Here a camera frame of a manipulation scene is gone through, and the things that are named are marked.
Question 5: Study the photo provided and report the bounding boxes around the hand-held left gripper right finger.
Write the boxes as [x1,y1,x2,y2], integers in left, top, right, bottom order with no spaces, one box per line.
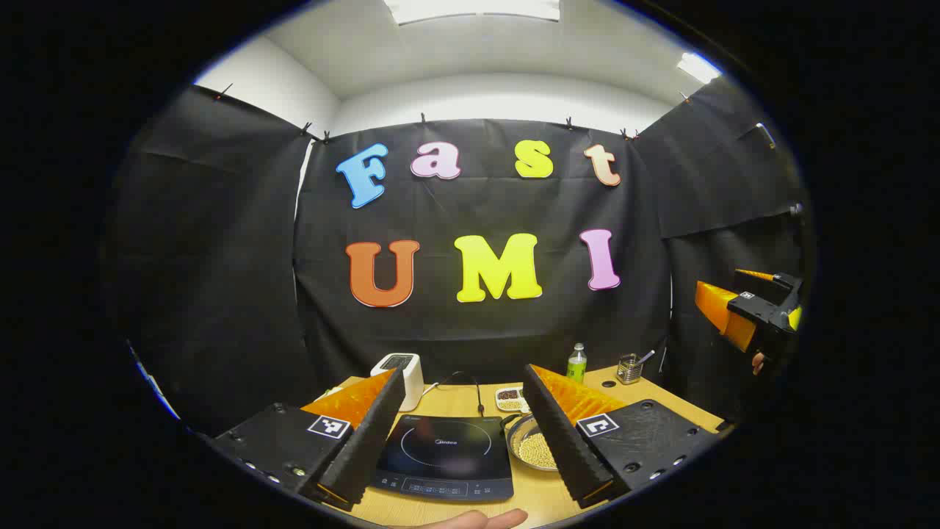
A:
[521,364,724,509]

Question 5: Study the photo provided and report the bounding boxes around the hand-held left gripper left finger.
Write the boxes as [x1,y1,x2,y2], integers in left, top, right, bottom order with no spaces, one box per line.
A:
[208,367,407,513]

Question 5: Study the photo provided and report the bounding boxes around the pile of soybeans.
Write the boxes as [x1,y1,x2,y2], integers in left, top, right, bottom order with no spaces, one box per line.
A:
[518,432,559,469]

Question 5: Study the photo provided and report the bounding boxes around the steel pot with black handle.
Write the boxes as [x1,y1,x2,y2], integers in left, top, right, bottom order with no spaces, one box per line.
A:
[499,411,563,472]

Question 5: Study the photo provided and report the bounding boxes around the black induction cooktop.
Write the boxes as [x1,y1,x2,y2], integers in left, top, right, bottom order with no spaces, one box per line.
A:
[369,414,515,504]

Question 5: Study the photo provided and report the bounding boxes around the white divided dish of beans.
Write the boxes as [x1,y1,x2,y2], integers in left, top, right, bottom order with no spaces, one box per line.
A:
[494,386,531,414]

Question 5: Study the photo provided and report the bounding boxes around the white toaster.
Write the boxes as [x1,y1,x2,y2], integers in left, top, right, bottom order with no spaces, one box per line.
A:
[369,353,425,412]

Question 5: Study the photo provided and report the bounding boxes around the small ceiling light panel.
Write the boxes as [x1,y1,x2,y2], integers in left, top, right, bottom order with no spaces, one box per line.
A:
[676,51,724,85]

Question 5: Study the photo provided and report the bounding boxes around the row of black cloth clips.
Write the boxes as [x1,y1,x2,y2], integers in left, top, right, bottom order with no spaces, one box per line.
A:
[213,82,691,144]

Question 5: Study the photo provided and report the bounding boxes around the large ceiling light panel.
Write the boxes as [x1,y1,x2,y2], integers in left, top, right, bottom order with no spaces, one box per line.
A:
[382,0,563,26]

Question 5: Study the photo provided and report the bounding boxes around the black power cable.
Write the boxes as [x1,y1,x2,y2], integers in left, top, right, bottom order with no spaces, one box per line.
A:
[439,371,487,418]

